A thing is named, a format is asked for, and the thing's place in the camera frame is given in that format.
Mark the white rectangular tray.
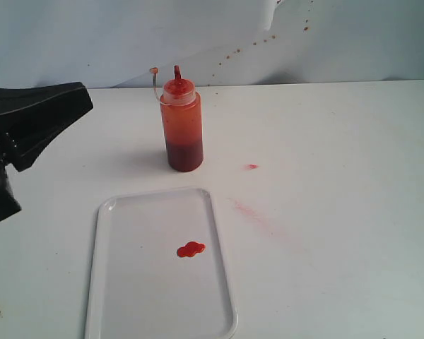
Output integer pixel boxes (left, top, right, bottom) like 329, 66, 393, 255
85, 187, 238, 338

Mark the red sauce squeeze bottle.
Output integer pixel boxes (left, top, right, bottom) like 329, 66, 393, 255
150, 65, 204, 172

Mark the white paper backdrop sheet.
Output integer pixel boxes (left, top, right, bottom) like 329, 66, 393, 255
0, 1, 278, 88

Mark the red sauce blob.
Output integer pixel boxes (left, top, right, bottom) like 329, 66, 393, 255
177, 241, 206, 258

